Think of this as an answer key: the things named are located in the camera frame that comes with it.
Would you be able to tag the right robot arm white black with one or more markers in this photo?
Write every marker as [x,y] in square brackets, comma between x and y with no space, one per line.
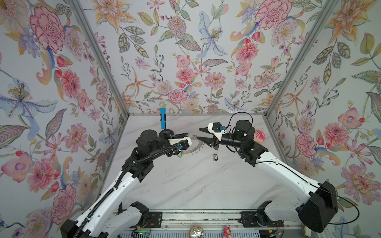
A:
[316,203]

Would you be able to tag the blue toy microphone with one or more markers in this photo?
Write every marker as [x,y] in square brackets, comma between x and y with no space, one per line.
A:
[162,107]

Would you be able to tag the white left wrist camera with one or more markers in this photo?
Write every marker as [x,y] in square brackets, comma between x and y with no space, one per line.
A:
[183,143]

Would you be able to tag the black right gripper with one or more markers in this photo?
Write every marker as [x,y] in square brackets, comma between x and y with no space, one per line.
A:
[212,144]

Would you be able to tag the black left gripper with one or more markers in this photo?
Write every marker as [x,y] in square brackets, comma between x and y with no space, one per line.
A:
[182,136]

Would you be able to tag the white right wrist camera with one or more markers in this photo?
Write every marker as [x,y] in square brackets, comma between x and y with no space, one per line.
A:
[217,130]

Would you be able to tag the large metal keyring with keys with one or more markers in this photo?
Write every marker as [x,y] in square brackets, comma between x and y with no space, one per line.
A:
[196,146]

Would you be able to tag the shiny round metal object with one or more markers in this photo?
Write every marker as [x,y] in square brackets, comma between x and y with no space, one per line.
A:
[196,232]

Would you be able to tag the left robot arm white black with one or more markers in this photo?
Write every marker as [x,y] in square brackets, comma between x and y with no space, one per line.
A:
[106,218]

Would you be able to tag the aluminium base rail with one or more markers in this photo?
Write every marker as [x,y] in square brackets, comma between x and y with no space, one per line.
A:
[214,220]

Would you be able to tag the small pink figurine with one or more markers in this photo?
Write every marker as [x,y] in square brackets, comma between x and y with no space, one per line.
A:
[227,232]

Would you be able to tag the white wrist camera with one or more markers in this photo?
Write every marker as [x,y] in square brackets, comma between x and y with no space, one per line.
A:
[183,143]
[217,130]

